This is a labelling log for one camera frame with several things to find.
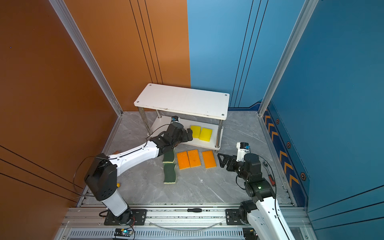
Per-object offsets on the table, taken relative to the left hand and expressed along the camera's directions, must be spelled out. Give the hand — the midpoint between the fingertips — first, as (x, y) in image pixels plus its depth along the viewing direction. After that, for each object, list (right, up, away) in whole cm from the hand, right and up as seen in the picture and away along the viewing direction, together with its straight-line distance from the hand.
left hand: (188, 131), depth 87 cm
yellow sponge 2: (+5, 0, +10) cm, 11 cm away
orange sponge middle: (+4, -17, +5) cm, 18 cm away
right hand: (+19, -12, -11) cm, 25 cm away
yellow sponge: (+11, -3, +10) cm, 15 cm away
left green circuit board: (-31, -48, -16) cm, 59 cm away
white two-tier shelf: (-17, +18, -7) cm, 25 cm away
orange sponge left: (-3, -18, +4) cm, 19 cm away
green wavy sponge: (-10, -25, -4) cm, 27 cm away
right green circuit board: (+30, -47, -18) cm, 59 cm away
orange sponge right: (+13, -18, +7) cm, 24 cm away
